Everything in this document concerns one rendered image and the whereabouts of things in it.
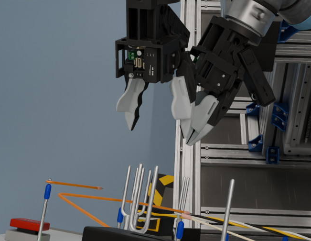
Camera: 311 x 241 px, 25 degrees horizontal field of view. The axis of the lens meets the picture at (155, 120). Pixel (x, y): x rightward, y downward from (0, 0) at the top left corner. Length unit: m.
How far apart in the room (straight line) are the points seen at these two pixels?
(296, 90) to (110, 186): 0.85
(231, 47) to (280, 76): 1.04
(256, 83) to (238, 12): 0.13
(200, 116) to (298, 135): 1.14
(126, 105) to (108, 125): 1.81
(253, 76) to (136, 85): 0.24
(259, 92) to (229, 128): 1.35
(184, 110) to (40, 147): 1.82
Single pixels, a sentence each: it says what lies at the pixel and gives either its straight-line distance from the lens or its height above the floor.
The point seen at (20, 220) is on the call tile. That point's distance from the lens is 1.11.
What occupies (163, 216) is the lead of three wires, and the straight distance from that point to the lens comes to 0.95.
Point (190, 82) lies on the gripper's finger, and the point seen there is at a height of 1.34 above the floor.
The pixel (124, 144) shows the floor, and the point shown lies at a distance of 2.75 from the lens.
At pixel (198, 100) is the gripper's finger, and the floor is 1.19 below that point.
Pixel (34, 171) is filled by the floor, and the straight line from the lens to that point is 2.69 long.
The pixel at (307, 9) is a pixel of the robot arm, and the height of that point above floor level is 1.29.
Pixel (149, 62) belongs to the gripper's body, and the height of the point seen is 1.39.
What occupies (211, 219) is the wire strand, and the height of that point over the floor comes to 1.25.
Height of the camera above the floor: 1.99
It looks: 44 degrees down
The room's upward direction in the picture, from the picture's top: straight up
